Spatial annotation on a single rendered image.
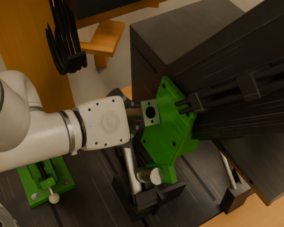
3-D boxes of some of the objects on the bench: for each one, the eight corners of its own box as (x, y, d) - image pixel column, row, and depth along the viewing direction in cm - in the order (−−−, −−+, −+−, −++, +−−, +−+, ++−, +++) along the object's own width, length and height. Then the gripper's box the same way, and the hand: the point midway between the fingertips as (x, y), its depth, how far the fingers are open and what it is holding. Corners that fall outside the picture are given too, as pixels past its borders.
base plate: (355, 134, 106) (358, 130, 105) (23, 332, 72) (20, 331, 71) (265, 59, 130) (266, 55, 128) (-19, 182, 95) (-21, 179, 94)
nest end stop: (148, 200, 87) (158, 202, 83) (128, 208, 85) (138, 210, 81) (147, 196, 87) (156, 198, 83) (127, 203, 85) (136, 206, 81)
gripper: (57, 91, 67) (134, 77, 76) (74, 168, 68) (147, 146, 77) (69, 87, 60) (151, 73, 69) (87, 173, 62) (165, 147, 71)
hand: (142, 113), depth 72 cm, fingers closed on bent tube, 3 cm apart
